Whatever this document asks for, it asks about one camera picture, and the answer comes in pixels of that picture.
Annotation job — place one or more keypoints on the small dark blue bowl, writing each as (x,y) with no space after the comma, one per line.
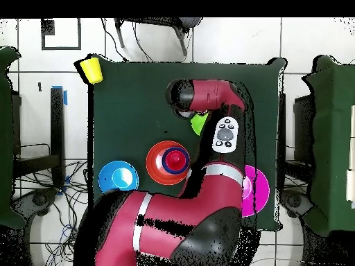
(164,160)

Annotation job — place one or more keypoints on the black mesh chair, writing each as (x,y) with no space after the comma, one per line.
(177,26)

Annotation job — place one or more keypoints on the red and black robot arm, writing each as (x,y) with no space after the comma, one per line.
(210,94)

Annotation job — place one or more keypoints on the black metal frame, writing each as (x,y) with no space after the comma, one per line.
(56,133)

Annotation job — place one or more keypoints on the dark green table cloth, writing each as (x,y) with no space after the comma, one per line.
(133,110)

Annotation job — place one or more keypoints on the orange bowl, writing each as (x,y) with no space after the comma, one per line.
(154,166)

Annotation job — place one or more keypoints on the large light blue bowl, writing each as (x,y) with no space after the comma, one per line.
(108,177)

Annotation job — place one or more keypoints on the black chair base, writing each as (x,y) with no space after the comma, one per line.
(36,201)

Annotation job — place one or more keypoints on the red cup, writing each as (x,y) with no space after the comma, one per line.
(176,160)

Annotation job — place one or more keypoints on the large pink bowl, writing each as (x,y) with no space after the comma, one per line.
(260,191)

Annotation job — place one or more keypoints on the large green bowl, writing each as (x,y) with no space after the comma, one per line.
(198,124)

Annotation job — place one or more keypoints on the green cloth side table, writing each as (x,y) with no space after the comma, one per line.
(332,138)
(7,138)

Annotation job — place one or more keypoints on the yellow cup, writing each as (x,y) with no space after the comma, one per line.
(92,70)

